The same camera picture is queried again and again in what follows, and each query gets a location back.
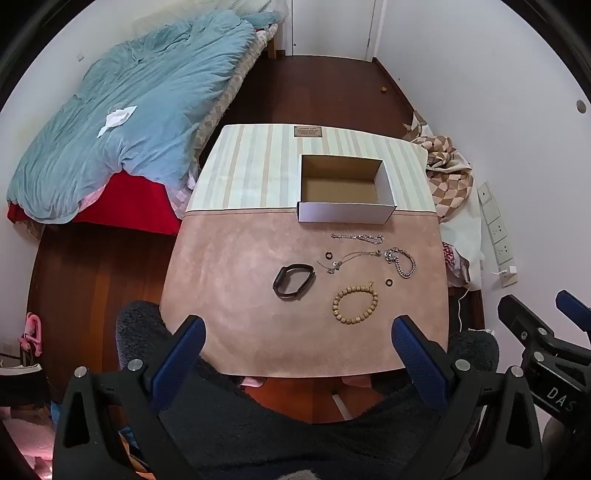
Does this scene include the brown checkered cloth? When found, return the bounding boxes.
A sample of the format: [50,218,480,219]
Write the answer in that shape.
[403,111,474,223]

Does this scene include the black fitness band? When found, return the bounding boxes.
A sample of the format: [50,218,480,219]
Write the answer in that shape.
[273,263,315,301]

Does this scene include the white paper on duvet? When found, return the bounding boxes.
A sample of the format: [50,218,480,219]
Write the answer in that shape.
[97,106,136,138]

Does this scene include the white wall outlet strip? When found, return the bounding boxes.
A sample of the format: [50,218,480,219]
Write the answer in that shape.
[478,182,518,288]

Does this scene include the light blue duvet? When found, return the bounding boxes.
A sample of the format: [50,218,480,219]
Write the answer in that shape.
[6,8,282,226]

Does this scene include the white door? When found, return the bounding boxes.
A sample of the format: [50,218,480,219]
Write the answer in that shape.
[290,0,376,60]

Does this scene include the pink slippers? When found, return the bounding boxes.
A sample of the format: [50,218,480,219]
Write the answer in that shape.
[18,312,42,357]

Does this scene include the thin silver pendant necklace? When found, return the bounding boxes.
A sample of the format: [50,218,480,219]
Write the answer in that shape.
[315,249,383,275]

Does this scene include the red printed plastic bag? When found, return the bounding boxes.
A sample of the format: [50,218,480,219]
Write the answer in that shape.
[443,242,471,288]

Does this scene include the dark fuzzy seat cushion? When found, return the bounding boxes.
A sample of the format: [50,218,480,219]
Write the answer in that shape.
[115,300,501,480]

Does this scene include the silver crystal link bracelet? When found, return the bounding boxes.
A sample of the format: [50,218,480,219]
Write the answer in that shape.
[329,233,385,245]

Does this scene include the wooden bead bracelet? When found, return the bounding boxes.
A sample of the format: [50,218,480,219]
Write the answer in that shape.
[331,281,380,325]

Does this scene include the white cardboard box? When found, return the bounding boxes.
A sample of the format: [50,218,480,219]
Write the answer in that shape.
[297,154,398,225]

